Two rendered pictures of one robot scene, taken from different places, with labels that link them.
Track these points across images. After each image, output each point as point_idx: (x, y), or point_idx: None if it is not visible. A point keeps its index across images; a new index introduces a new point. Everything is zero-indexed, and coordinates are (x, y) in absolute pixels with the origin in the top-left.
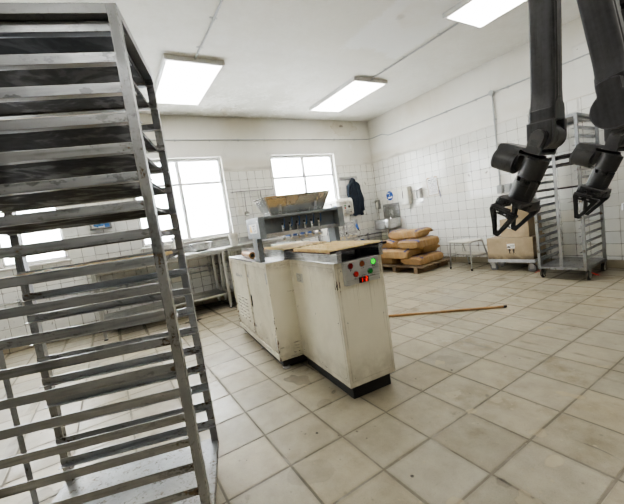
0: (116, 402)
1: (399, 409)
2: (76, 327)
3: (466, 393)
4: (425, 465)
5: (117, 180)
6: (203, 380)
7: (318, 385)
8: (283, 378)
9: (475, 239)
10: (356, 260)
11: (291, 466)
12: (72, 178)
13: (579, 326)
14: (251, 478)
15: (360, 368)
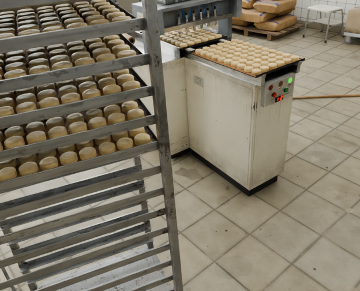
0: (117, 261)
1: (291, 208)
2: (83, 212)
3: (342, 193)
4: (322, 260)
5: (123, 66)
6: (144, 206)
7: (210, 181)
8: (174, 171)
9: (336, 8)
10: (276, 81)
11: (215, 262)
12: (74, 68)
13: None
14: (184, 273)
15: (259, 174)
